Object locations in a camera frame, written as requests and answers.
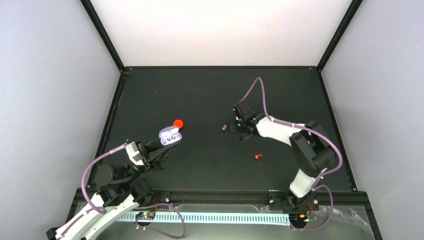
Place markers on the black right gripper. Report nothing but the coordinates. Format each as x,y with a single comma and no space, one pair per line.
232,129

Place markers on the light blue slotted cable duct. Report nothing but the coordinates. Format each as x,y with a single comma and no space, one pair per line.
278,219

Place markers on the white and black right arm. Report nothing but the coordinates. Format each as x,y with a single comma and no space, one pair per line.
315,154

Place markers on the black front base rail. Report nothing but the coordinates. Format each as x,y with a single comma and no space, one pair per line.
273,199

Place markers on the orange round bottle cap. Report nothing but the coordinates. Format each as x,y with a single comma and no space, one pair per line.
178,123

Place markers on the black frame post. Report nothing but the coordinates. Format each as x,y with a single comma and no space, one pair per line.
102,32
338,34

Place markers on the purple earbud with ear hook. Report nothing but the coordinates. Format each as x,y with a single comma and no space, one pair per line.
176,137

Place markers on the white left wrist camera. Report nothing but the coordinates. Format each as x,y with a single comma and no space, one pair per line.
134,154

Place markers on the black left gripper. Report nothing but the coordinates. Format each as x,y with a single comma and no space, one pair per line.
150,146

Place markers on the black left rear frame post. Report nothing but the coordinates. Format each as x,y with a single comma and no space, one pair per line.
102,32

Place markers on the black right rear frame post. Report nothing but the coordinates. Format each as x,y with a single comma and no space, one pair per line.
338,34

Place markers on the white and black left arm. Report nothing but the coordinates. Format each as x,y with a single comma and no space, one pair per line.
119,189

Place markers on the lavender earbud charging case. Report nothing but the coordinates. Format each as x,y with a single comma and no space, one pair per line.
166,133

